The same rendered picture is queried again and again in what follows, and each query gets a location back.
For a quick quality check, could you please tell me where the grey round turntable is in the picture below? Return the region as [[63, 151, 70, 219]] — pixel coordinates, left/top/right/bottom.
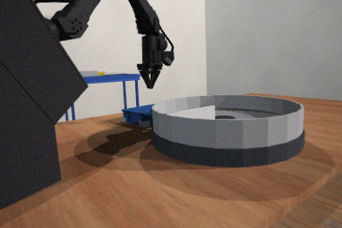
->
[[151, 95, 305, 168]]

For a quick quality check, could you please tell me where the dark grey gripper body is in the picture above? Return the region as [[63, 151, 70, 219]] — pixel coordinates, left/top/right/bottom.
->
[[137, 48, 163, 71]]

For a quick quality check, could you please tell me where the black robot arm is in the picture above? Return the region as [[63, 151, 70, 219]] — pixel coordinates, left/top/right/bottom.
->
[[45, 0, 174, 66]]

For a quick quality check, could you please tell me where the blue open box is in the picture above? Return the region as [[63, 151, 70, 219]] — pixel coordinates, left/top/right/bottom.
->
[[123, 104, 155, 125]]

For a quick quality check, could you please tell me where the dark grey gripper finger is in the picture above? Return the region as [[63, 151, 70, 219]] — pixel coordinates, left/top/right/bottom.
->
[[140, 71, 155, 88], [144, 70, 161, 89]]

